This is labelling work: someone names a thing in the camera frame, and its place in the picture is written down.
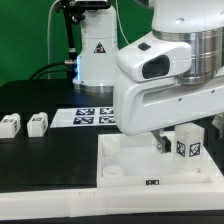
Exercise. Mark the white L-shaped obstacle fence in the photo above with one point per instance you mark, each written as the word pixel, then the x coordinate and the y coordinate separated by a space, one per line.
pixel 113 200

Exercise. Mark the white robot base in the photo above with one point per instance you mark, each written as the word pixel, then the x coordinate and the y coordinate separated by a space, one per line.
pixel 91 27

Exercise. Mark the white sheet with AprilTags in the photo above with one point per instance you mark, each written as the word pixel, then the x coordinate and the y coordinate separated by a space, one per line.
pixel 83 117

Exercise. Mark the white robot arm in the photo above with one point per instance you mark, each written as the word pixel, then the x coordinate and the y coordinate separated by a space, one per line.
pixel 200 23

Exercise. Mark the white square tabletop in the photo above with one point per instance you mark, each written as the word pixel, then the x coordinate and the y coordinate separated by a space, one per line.
pixel 136 161

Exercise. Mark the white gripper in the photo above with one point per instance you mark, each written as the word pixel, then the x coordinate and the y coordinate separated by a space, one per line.
pixel 153 105

